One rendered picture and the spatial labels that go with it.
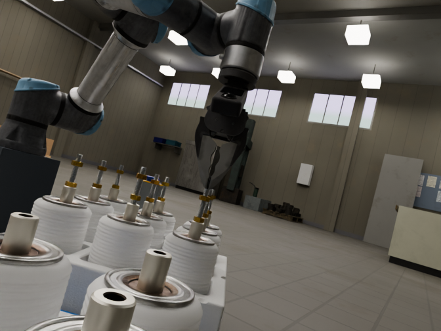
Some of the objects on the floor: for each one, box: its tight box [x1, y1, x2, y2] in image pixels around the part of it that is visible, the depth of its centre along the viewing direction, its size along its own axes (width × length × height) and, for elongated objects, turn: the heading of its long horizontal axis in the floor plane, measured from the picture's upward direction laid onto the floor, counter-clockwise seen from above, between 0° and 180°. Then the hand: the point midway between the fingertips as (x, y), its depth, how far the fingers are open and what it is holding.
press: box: [219, 119, 256, 205], centre depth 1173 cm, size 78×96×297 cm
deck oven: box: [175, 140, 221, 196], centre depth 1238 cm, size 138×106×178 cm
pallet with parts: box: [262, 202, 303, 223], centre depth 1038 cm, size 95×138×49 cm
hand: (209, 181), depth 59 cm, fingers closed
